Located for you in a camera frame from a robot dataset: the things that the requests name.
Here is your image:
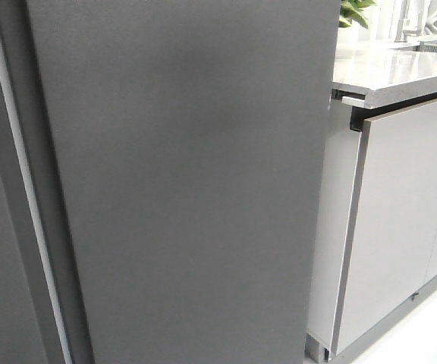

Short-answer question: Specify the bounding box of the grey kitchen countertop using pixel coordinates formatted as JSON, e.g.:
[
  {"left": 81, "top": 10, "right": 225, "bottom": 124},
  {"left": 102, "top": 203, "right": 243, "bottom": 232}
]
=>
[{"left": 332, "top": 44, "right": 437, "bottom": 109}]

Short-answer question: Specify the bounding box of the steel kitchen sink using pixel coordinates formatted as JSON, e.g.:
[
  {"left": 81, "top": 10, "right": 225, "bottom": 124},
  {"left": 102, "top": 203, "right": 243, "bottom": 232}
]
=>
[{"left": 392, "top": 35, "right": 437, "bottom": 53}]

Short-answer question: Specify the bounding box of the white cabinet side panel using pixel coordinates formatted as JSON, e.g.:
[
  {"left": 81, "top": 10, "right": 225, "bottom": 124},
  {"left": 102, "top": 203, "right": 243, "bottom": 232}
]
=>
[{"left": 307, "top": 100, "right": 360, "bottom": 347}]

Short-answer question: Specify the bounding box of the dark grey fridge door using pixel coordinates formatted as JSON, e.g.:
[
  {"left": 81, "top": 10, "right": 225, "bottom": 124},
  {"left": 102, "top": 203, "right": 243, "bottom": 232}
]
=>
[
  {"left": 0, "top": 84, "right": 64, "bottom": 363},
  {"left": 0, "top": 1, "right": 340, "bottom": 363}
]

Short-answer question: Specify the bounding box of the green potted plant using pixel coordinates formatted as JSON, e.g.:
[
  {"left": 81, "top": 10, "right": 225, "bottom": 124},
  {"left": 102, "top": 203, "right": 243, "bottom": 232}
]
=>
[{"left": 338, "top": 0, "right": 377, "bottom": 29}]

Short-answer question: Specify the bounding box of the steel kitchen faucet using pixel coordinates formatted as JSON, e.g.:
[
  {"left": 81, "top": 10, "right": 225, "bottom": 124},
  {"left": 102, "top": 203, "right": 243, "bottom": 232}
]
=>
[{"left": 395, "top": 0, "right": 424, "bottom": 42}]

